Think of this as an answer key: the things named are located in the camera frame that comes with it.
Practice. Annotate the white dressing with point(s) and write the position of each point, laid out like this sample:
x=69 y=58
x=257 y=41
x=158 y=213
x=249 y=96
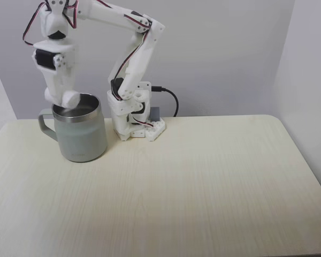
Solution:
x=70 y=100

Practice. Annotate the pale green steel mug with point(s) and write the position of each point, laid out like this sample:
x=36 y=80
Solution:
x=80 y=139

